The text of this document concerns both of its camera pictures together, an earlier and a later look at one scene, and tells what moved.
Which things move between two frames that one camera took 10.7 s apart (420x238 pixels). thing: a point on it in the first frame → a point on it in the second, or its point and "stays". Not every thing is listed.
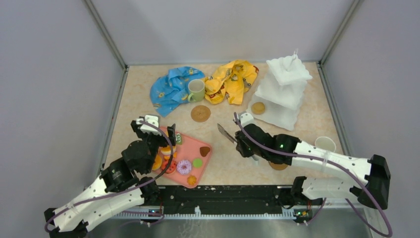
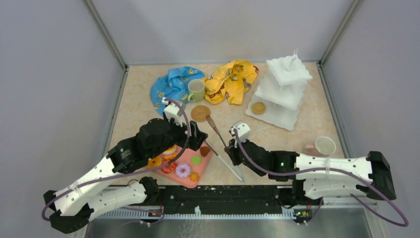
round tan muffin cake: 258,108 stays
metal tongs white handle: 255,157 → 242,177
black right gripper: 245,153 → 232,149
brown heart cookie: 204,150 stays
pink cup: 325,143 stays
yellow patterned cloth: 232,81 stays
